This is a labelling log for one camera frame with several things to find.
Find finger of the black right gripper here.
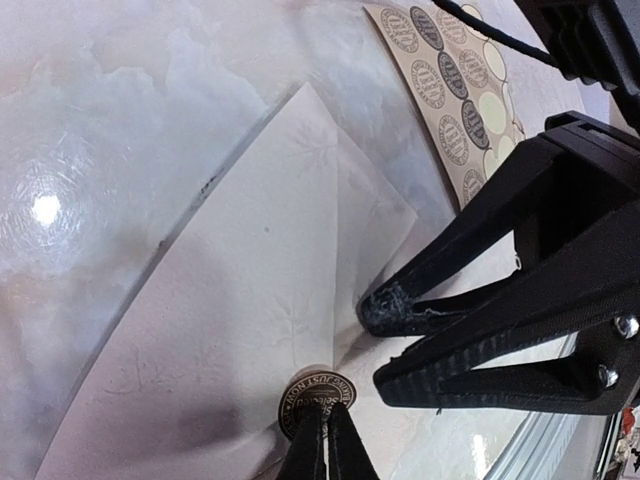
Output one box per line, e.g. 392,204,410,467
373,234,639,415

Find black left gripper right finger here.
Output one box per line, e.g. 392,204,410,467
327,403,379,480

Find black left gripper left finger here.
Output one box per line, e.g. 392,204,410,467
277,407,332,480

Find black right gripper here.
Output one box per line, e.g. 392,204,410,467
357,112,639,415

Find round brown seal sticker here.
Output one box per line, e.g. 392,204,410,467
278,370,357,441

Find translucent pink envelope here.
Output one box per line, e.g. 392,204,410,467
38,85,417,479

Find round sticker seal sheet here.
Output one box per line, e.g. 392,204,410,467
365,4,525,207

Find front aluminium frame rail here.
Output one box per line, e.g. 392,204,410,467
485,413,621,479

